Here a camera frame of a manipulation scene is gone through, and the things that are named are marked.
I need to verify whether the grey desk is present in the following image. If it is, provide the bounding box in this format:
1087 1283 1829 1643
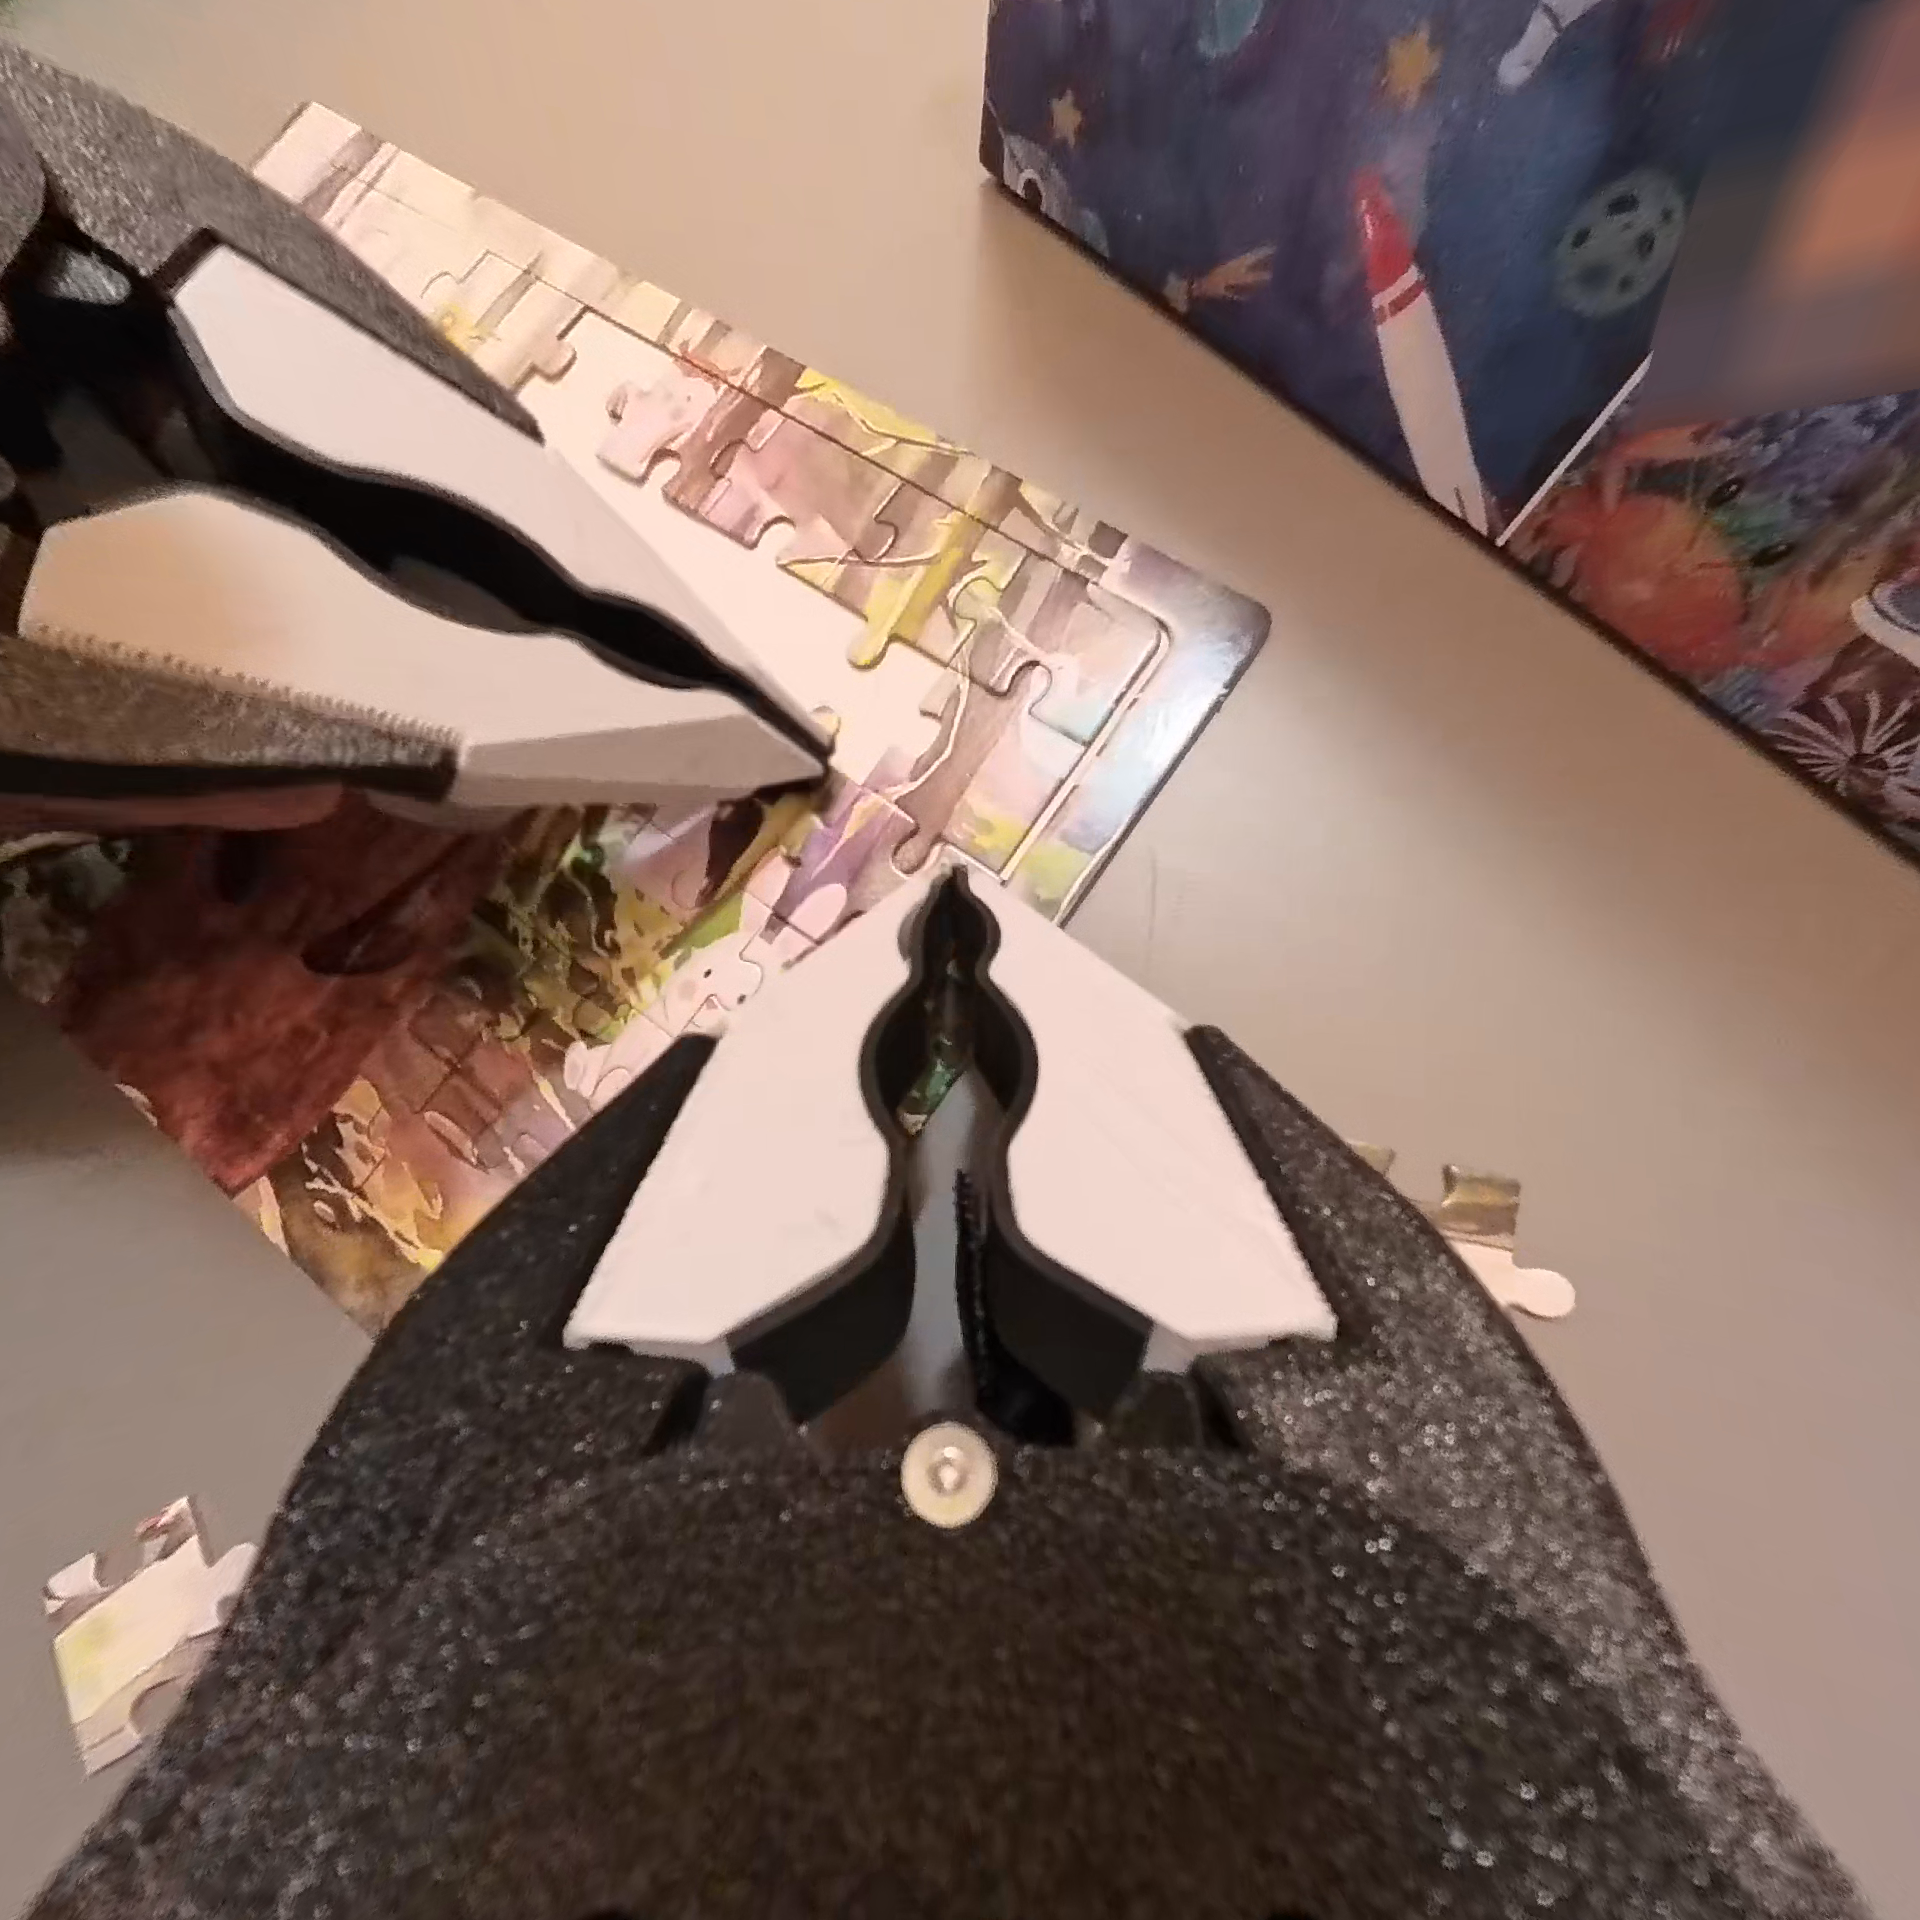
0 0 1920 1800

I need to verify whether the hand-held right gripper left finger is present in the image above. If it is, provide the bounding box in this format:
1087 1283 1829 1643
566 870 952 1368

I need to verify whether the pale cream puzzle piece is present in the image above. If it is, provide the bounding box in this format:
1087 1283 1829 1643
40 1496 260 1779

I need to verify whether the forest animal jigsaw puzzle board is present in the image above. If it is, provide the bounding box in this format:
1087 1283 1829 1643
0 102 1273 1336

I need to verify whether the dark blue illustrated puzzle box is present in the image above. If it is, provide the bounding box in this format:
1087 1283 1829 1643
978 0 1920 873

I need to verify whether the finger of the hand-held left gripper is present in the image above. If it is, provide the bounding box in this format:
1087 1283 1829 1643
167 244 838 764
17 484 831 816

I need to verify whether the white grey puzzle piece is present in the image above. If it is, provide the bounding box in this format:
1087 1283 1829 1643
1342 1141 1578 1325

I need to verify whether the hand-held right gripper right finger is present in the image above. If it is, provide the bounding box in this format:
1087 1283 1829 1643
950 873 1340 1375

